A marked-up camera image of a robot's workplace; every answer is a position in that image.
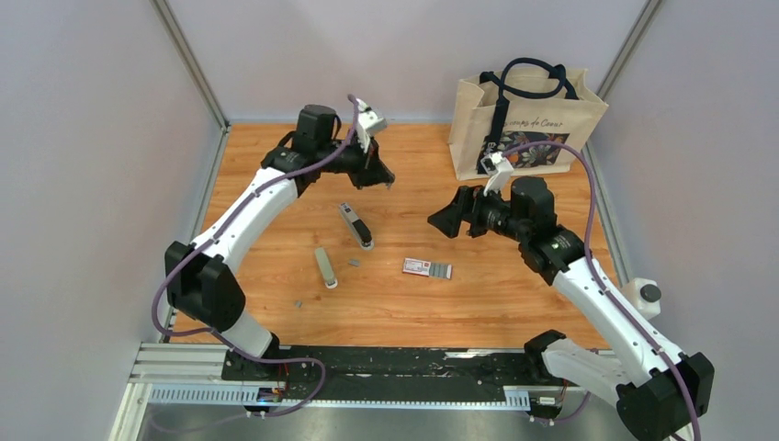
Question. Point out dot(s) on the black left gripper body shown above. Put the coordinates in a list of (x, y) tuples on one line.
[(354, 161)]

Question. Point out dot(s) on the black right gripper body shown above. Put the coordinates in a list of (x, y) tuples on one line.
[(490, 214)]

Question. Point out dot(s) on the white and black stapler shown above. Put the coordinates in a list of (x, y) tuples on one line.
[(357, 227)]

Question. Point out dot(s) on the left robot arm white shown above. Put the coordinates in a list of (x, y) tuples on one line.
[(200, 276)]

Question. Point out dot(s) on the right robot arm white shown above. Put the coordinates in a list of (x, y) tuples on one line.
[(655, 387)]

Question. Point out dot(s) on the red white staple box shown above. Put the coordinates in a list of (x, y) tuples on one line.
[(423, 268)]

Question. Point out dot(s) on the beige tote bag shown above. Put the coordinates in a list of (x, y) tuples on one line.
[(528, 109)]

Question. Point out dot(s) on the white bottle black cap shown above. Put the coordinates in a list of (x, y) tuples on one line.
[(644, 295)]

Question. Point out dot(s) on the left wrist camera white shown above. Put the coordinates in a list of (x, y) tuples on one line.
[(369, 124)]

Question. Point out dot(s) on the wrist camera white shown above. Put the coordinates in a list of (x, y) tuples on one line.
[(369, 124), (499, 168)]

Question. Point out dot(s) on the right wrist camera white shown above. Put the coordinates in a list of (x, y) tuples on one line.
[(499, 168)]

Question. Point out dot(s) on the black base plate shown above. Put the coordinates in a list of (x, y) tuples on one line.
[(363, 373)]

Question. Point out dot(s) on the slotted aluminium rail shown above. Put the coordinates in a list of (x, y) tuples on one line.
[(191, 373)]

